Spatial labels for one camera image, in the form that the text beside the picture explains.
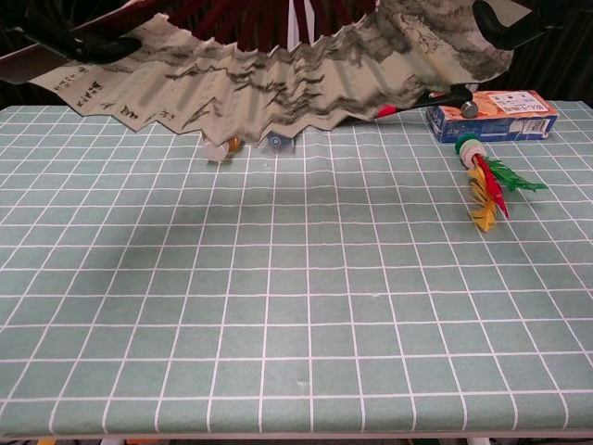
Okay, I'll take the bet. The silver-black left robot hand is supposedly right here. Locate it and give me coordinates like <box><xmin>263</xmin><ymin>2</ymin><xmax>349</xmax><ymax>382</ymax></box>
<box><xmin>18</xmin><ymin>25</ymin><xmax>143</xmax><ymax>66</ymax></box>

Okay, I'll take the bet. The green checked tablecloth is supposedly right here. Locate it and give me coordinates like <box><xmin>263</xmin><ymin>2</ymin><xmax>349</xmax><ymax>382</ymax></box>
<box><xmin>0</xmin><ymin>102</ymin><xmax>593</xmax><ymax>439</ymax></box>

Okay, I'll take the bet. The paper folding fan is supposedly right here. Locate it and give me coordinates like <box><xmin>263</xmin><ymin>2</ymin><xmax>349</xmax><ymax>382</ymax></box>
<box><xmin>0</xmin><ymin>0</ymin><xmax>515</xmax><ymax>146</ymax></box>

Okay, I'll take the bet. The hammer with red-black handle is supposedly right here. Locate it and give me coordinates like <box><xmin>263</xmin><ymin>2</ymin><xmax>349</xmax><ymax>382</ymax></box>
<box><xmin>376</xmin><ymin>83</ymin><xmax>480</xmax><ymax>120</ymax></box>

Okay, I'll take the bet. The mayonnaise squeeze bottle, blue cap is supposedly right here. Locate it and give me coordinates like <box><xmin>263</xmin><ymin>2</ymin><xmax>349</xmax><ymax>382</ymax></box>
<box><xmin>260</xmin><ymin>129</ymin><xmax>297</xmax><ymax>155</ymax></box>

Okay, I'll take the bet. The feather shuttlecock, red yellow green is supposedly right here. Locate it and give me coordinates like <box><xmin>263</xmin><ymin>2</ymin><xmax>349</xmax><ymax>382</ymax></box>
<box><xmin>454</xmin><ymin>132</ymin><xmax>549</xmax><ymax>234</ymax></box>

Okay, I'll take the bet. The clear bottle of amber tea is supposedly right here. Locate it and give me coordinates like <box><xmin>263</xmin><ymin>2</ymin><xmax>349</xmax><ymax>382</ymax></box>
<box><xmin>202</xmin><ymin>135</ymin><xmax>243</xmax><ymax>163</ymax></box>

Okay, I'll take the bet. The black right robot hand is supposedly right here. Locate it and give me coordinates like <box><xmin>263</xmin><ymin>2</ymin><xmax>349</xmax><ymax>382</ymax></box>
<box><xmin>472</xmin><ymin>0</ymin><xmax>562</xmax><ymax>50</ymax></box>

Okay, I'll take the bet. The blue and orange carton box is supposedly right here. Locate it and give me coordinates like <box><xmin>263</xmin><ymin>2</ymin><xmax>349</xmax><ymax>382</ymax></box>
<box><xmin>425</xmin><ymin>89</ymin><xmax>560</xmax><ymax>144</ymax></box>

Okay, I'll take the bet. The upright white frame post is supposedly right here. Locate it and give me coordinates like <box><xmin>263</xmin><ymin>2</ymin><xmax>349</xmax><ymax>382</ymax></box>
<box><xmin>302</xmin><ymin>0</ymin><xmax>316</xmax><ymax>45</ymax></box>
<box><xmin>287</xmin><ymin>0</ymin><xmax>298</xmax><ymax>49</ymax></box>

